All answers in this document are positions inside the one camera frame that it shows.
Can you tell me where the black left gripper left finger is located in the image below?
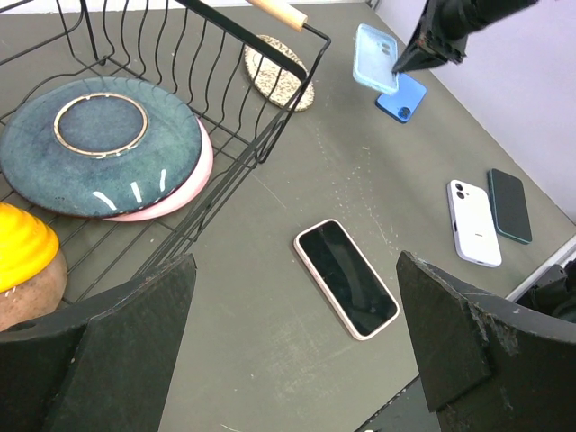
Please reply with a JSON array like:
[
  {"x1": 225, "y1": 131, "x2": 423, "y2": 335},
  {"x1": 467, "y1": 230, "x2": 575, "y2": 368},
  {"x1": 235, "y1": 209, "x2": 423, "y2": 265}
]
[{"x1": 1, "y1": 254, "x2": 197, "y2": 431}]

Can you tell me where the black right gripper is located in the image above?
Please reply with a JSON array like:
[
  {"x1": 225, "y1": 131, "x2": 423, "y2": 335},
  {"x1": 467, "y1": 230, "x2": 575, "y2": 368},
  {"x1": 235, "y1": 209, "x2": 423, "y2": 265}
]
[{"x1": 392, "y1": 0, "x2": 495, "y2": 74}]

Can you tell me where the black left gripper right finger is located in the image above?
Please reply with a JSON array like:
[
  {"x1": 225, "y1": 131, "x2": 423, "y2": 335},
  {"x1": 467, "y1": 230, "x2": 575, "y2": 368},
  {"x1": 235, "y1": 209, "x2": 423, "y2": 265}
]
[{"x1": 396, "y1": 251, "x2": 575, "y2": 431}]

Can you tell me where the light blue phone case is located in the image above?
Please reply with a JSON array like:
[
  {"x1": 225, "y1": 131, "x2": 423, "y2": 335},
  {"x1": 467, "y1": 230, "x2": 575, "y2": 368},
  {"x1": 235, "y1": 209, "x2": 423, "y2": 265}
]
[{"x1": 353, "y1": 23, "x2": 399, "y2": 95}]

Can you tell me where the black smartphone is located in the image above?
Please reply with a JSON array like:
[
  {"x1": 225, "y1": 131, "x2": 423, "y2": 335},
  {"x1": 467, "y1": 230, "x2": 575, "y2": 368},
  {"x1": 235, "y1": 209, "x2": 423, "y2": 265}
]
[{"x1": 297, "y1": 221, "x2": 398, "y2": 338}]

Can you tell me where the pink phone case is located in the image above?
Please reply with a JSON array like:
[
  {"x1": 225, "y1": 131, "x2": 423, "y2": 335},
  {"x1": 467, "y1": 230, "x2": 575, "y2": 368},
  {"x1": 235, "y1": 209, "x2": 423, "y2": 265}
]
[{"x1": 293, "y1": 219, "x2": 401, "y2": 341}]

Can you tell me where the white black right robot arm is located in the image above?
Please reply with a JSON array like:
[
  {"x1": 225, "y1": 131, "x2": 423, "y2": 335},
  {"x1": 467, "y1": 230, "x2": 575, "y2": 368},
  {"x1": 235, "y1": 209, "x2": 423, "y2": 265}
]
[{"x1": 391, "y1": 0, "x2": 536, "y2": 74}]

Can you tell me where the lilac phone case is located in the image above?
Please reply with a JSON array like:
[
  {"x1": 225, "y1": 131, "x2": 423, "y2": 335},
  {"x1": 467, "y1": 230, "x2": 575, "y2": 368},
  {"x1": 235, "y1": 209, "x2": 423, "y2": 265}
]
[{"x1": 446, "y1": 179, "x2": 502, "y2": 268}]

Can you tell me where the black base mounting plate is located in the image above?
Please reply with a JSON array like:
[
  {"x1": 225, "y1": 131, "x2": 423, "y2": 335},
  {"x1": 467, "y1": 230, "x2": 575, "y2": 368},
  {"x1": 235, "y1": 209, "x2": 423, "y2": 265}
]
[{"x1": 356, "y1": 376, "x2": 441, "y2": 432}]

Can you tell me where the brown speckled bowl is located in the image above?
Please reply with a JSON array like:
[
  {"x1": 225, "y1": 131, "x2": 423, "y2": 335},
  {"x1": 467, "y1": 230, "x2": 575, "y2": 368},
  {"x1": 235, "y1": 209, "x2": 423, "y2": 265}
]
[{"x1": 1, "y1": 251, "x2": 68, "y2": 331}]

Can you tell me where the yellow ribbed bowl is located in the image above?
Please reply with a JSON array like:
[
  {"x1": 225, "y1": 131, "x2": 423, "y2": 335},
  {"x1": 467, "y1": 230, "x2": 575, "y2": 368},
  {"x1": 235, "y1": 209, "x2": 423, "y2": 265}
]
[{"x1": 1, "y1": 202, "x2": 59, "y2": 293}]

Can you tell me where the speckled oval dish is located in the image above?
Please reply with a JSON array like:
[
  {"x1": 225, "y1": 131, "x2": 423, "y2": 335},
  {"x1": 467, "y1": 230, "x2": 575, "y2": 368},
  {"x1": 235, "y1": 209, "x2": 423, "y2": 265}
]
[{"x1": 244, "y1": 34, "x2": 315, "y2": 112}]

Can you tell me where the dark green smartphone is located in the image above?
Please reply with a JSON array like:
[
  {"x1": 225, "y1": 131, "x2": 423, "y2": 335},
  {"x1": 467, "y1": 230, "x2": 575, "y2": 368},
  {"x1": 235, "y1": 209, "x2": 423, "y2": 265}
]
[{"x1": 487, "y1": 168, "x2": 533, "y2": 245}]

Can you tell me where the pink plate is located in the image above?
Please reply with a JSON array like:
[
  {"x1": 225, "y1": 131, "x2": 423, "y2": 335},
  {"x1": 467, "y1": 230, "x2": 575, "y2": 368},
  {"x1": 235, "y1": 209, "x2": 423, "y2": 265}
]
[{"x1": 107, "y1": 120, "x2": 214, "y2": 222}]

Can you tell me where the blue glazed ceramic plate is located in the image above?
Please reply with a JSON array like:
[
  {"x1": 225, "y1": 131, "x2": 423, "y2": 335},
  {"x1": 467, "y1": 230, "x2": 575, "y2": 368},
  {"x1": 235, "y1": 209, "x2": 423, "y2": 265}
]
[{"x1": 1, "y1": 76, "x2": 202, "y2": 219}]

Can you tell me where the aluminium slotted rail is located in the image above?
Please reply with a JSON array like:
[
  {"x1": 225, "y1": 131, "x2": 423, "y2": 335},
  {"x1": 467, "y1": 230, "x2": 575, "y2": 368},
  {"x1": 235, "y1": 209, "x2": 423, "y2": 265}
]
[{"x1": 506, "y1": 235, "x2": 576, "y2": 302}]

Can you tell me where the black wire dish basket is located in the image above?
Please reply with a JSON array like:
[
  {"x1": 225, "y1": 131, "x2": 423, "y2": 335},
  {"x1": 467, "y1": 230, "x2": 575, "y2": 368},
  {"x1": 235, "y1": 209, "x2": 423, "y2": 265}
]
[{"x1": 1, "y1": 1, "x2": 330, "y2": 306}]

